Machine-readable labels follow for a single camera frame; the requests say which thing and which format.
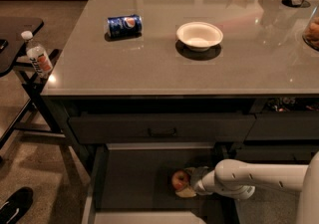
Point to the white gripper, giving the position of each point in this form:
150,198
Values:
197,178

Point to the red apple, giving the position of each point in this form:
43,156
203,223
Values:
180,180

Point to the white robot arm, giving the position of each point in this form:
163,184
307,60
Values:
237,180

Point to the open middle drawer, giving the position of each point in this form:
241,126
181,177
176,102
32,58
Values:
133,186

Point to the closed top drawer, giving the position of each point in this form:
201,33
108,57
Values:
160,127

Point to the right lower drawer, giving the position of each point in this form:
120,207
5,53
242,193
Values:
282,154

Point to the right top drawer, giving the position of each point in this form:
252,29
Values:
286,119

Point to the white paper bowl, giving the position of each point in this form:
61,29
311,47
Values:
199,36

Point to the black side table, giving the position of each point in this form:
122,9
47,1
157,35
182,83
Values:
10,31

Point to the blue Pepsi can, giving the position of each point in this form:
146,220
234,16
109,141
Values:
124,26

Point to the black sneaker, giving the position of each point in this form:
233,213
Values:
16,206

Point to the glass bowl of snacks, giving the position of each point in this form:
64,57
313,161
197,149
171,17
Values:
311,33

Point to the clear plastic water bottle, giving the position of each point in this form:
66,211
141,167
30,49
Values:
37,55

